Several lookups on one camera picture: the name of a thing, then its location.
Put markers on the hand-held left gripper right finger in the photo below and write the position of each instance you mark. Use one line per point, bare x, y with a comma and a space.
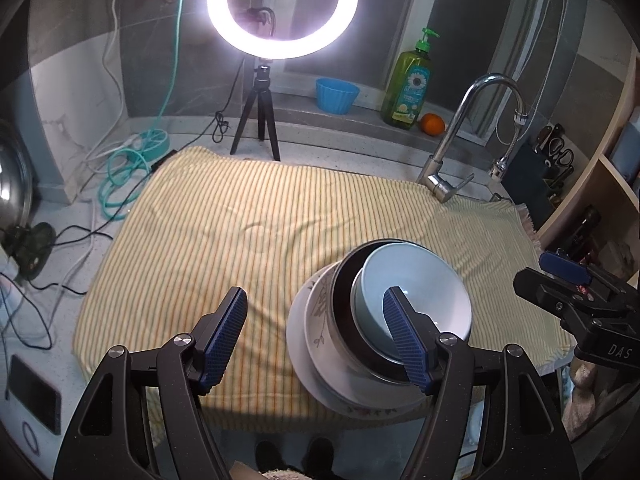
407, 345

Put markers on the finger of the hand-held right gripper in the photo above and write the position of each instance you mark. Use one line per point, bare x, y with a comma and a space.
565, 266
542, 292

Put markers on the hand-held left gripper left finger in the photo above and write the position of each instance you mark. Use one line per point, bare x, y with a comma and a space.
222, 340

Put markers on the small steel bowl red outside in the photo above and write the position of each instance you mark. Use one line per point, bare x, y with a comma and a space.
356, 305

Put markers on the large stainless steel bowl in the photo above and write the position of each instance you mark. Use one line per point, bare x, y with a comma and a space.
342, 300

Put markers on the white plate grey leaf print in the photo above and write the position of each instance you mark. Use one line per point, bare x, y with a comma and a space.
317, 320

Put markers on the wooden shelf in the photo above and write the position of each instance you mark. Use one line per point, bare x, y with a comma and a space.
600, 185

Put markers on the dark knife block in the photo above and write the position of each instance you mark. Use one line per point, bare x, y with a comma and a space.
525, 170

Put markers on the black scissors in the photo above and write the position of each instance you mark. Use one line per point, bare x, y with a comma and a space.
562, 156

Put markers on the yellow striped cloth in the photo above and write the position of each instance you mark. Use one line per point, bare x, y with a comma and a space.
225, 220

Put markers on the person's black shoe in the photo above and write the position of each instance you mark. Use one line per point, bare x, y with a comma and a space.
320, 456
270, 456

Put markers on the chrome faucet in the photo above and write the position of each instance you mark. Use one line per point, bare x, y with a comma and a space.
450, 135

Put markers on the orange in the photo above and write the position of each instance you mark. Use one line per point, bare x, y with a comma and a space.
432, 125

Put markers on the black phone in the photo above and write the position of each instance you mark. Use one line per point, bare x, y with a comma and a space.
35, 392

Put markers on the teal round power strip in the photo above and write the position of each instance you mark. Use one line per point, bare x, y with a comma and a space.
149, 142

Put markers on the dark green object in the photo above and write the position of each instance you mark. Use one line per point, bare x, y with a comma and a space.
32, 247

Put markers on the green dish soap bottle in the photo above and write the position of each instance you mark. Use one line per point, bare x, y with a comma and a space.
407, 90

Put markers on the black tripod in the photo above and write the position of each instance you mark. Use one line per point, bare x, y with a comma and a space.
260, 90

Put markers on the blue ribbed cup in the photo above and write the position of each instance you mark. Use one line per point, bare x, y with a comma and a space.
337, 95

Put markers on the steel pot lid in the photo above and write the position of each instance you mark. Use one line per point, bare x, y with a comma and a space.
12, 180

